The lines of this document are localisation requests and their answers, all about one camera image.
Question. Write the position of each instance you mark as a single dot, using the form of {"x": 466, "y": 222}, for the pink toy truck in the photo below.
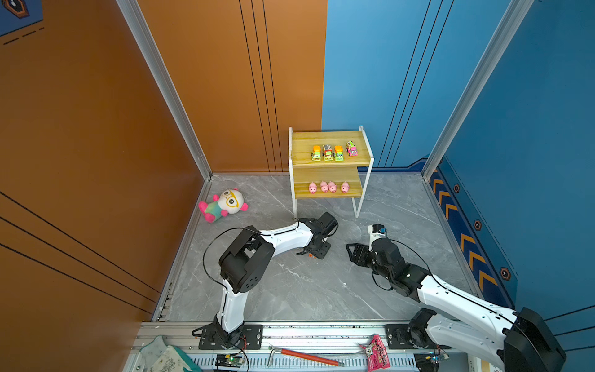
{"x": 351, "y": 148}

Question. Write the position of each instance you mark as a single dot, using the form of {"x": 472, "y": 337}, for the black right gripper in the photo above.
{"x": 359, "y": 252}

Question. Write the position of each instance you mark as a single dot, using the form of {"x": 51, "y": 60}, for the green circuit board left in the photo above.
{"x": 229, "y": 362}

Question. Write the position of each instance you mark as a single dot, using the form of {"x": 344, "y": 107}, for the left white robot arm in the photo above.
{"x": 242, "y": 267}

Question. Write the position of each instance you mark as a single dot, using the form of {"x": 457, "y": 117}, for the pink snack packet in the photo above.
{"x": 376, "y": 353}

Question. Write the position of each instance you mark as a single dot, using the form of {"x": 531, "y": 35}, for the aluminium corner post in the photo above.
{"x": 139, "y": 27}
{"x": 499, "y": 42}

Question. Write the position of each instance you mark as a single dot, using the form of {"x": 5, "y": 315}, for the aluminium corner post right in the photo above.
{"x": 499, "y": 42}

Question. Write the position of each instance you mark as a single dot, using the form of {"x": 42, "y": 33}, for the red handled tool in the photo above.
{"x": 303, "y": 356}

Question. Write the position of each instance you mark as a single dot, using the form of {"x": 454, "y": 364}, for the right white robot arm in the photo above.
{"x": 465, "y": 307}

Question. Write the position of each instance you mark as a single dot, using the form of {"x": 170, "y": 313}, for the circuit board right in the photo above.
{"x": 430, "y": 362}

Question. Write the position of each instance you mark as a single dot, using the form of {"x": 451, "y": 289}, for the orange green toy truck bottom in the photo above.
{"x": 316, "y": 153}

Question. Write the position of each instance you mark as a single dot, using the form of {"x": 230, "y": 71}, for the white shelf frame with wood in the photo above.
{"x": 355, "y": 170}

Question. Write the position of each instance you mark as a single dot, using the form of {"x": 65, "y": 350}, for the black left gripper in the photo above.
{"x": 322, "y": 253}

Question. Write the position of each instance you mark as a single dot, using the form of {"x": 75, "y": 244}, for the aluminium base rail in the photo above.
{"x": 307, "y": 337}

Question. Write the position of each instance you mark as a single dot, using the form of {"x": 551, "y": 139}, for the aluminium corner post left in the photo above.
{"x": 139, "y": 27}

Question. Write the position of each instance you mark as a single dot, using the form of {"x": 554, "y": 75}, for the green orange toy truck top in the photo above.
{"x": 338, "y": 153}

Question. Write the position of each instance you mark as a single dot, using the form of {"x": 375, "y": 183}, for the plush doll pink white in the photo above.
{"x": 230, "y": 202}

